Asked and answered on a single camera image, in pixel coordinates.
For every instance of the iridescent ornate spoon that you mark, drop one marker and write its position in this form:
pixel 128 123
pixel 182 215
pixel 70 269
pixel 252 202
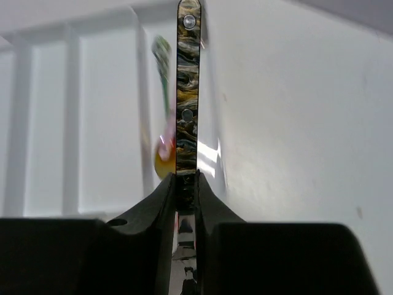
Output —
pixel 165 151

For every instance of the marbled handle spoon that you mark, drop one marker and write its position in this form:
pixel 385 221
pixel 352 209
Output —
pixel 187 95

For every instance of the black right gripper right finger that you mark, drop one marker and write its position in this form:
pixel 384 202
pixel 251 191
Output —
pixel 239 257

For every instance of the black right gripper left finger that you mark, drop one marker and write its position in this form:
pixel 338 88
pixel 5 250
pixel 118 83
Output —
pixel 130 254

